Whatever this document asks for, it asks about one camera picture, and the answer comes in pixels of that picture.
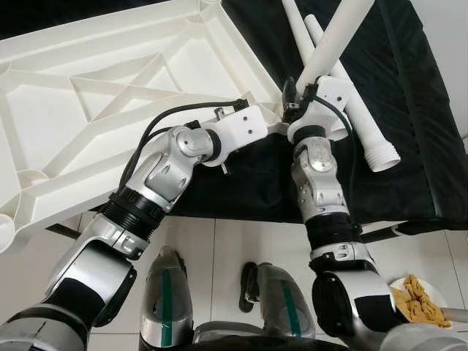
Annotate white plastic table top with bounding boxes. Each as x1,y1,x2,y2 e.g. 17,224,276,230
0,0,293,253

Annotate silver robot left leg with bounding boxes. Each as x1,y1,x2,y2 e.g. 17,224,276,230
139,247,195,348

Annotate silver robot leg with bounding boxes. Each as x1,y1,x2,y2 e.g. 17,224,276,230
240,262,317,341
139,247,195,348

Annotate silver robot right leg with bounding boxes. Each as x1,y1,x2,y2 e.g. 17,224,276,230
240,262,317,341

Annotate black robot waist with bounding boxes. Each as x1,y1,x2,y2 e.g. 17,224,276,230
175,335,381,351

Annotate yellow fried snacks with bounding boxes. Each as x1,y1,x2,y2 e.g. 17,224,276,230
391,274,450,328

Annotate grey metal pole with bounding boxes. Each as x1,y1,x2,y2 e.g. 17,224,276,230
442,307,468,324

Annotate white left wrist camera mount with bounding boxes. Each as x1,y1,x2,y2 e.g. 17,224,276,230
212,105,269,154

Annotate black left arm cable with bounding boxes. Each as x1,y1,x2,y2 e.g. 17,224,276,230
117,99,249,195

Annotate black table frame bar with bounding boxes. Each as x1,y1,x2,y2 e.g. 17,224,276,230
44,223,81,241

